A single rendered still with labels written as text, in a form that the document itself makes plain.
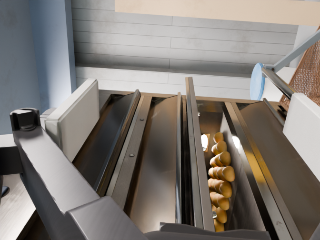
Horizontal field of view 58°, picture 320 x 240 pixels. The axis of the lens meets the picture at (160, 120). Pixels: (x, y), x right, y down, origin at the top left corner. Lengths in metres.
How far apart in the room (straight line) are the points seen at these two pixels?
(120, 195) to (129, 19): 3.14
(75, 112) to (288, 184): 1.09
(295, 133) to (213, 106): 1.66
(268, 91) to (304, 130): 3.13
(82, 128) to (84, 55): 3.95
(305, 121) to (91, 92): 0.13
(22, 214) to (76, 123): 0.83
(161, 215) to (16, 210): 0.43
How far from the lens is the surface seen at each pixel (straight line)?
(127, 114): 1.43
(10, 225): 0.95
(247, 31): 3.97
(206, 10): 3.44
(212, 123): 1.89
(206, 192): 0.78
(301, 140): 0.19
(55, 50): 3.65
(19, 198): 1.04
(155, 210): 0.93
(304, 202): 1.12
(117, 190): 1.00
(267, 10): 3.45
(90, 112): 0.18
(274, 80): 1.03
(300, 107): 0.20
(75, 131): 0.16
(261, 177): 1.16
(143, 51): 3.93
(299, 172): 1.25
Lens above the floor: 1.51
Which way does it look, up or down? 2 degrees up
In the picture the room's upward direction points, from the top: 86 degrees counter-clockwise
